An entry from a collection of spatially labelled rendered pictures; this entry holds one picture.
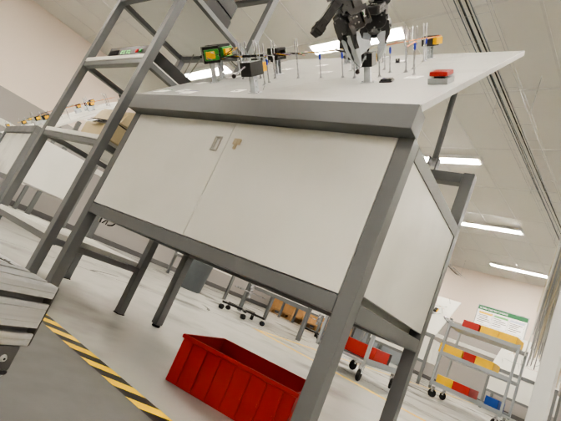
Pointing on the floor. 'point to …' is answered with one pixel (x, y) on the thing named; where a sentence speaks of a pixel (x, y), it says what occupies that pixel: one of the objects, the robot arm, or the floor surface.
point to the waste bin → (196, 276)
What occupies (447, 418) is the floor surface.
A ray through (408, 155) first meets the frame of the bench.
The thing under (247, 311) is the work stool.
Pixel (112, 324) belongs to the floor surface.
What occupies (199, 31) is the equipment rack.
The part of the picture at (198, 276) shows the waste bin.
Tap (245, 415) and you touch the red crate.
